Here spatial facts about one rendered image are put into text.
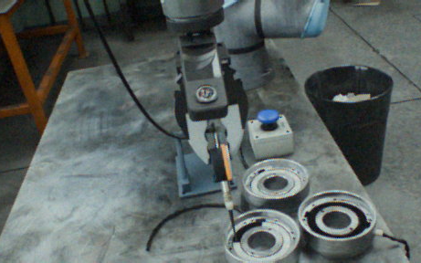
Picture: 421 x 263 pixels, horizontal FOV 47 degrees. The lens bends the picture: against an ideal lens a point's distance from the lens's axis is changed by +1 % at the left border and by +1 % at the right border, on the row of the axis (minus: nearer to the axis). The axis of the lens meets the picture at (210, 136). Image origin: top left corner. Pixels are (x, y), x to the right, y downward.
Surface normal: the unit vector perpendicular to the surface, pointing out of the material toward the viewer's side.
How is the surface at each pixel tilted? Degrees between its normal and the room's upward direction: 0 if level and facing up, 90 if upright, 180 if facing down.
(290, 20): 97
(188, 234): 0
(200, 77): 29
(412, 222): 0
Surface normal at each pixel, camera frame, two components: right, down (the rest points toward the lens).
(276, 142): 0.10, 0.51
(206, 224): -0.15, -0.84
